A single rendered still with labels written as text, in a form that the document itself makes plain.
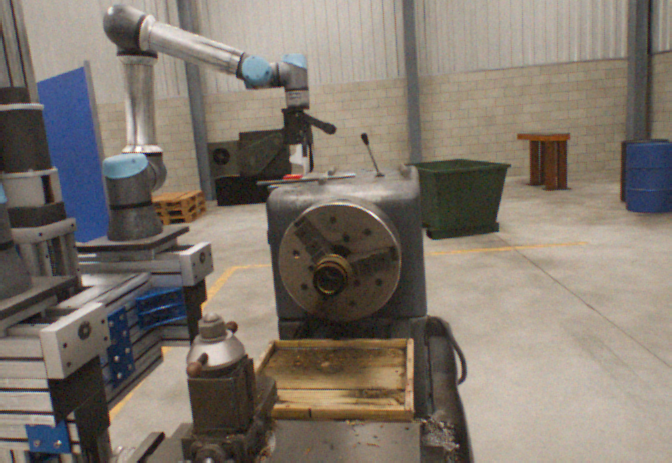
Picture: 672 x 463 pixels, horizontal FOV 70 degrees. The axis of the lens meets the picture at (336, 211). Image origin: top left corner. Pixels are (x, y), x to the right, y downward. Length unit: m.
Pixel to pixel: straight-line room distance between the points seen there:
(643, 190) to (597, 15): 6.01
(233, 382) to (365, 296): 0.63
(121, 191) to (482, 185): 4.89
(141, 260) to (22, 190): 0.35
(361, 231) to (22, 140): 0.81
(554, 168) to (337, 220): 8.47
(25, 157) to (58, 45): 11.85
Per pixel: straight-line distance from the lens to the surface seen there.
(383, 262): 1.19
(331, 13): 11.49
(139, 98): 1.58
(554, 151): 9.53
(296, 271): 1.27
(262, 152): 9.89
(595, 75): 12.41
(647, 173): 7.40
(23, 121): 1.31
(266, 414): 0.81
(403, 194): 1.35
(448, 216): 5.85
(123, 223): 1.45
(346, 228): 1.21
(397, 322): 1.42
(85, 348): 1.05
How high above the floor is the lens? 1.42
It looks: 10 degrees down
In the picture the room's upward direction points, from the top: 5 degrees counter-clockwise
